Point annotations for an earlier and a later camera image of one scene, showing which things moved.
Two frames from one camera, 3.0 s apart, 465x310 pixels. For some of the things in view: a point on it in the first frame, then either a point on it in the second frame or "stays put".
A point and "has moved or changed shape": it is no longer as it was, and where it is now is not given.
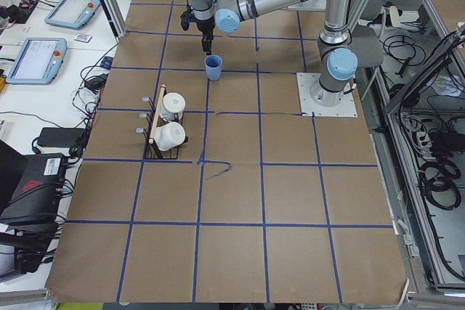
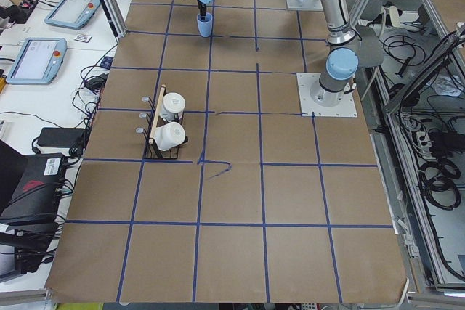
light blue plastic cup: x=213 y=64 has moved or changed shape
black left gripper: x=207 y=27 to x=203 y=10
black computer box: x=37 y=200 stays put
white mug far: x=172 y=107 stays put
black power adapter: x=64 y=137 stays put
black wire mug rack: x=163 y=138 stays put
